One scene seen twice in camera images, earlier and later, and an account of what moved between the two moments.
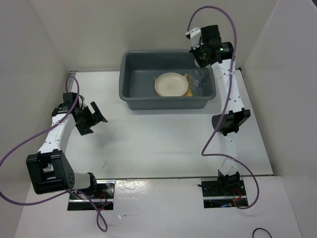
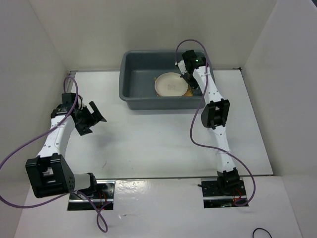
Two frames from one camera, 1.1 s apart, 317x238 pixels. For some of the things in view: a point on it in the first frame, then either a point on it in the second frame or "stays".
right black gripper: x=201 y=63 → x=193 y=84
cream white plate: x=171 y=84 stays
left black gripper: x=84 y=129 stays
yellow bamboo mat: x=188 y=92 stays
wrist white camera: x=195 y=35 → x=182 y=65
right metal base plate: x=223 y=194 stays
